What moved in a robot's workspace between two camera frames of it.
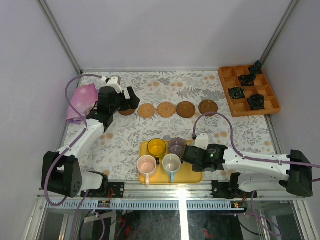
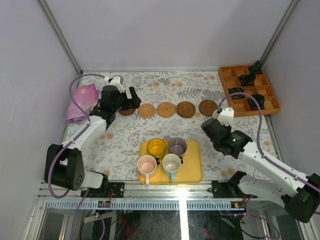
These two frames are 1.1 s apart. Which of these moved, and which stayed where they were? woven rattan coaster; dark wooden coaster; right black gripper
Moved: right black gripper
Stayed: woven rattan coaster; dark wooden coaster
